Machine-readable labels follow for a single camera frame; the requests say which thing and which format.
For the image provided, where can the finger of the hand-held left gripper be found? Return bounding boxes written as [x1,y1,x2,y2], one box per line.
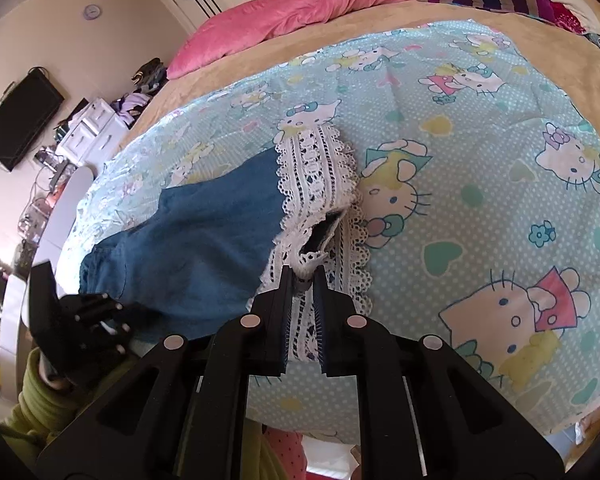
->
[60,292,133,362]

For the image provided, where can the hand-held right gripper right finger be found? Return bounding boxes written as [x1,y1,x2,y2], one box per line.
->
[312,265,566,480]

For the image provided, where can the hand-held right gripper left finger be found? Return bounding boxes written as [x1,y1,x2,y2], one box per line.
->
[32,265,294,480]

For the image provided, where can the blue pants with lace trim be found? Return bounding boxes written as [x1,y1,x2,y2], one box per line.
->
[77,122,374,364]

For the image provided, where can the person's left forearm green sleeve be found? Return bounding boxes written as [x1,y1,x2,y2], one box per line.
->
[0,347,83,457]

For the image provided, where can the clear plastic box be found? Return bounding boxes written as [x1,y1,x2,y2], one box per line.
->
[19,204,50,242]

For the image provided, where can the white oval table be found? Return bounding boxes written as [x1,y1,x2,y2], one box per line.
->
[0,167,96,361]

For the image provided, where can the person's pink dotted leg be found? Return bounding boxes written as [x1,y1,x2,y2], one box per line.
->
[262,427,308,480]

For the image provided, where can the person's green top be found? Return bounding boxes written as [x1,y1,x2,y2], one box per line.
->
[242,417,286,480]

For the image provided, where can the white drawer unit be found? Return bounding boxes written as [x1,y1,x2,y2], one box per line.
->
[55,97,131,166]

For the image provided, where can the cartoon cat printed blanket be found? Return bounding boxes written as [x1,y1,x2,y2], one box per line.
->
[60,20,600,450]

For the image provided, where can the purple clothes pile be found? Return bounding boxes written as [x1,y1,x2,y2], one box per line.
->
[110,91,151,128]

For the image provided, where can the dark folded clothes pile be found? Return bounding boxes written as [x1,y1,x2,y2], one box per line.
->
[131,57,169,94]

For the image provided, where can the pink duvet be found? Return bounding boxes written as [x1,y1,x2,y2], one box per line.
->
[166,0,461,81]

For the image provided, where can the tan bed sheet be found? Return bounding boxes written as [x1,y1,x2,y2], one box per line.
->
[117,2,600,161]

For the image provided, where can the black wall television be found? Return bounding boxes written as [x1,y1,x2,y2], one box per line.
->
[0,67,65,173]

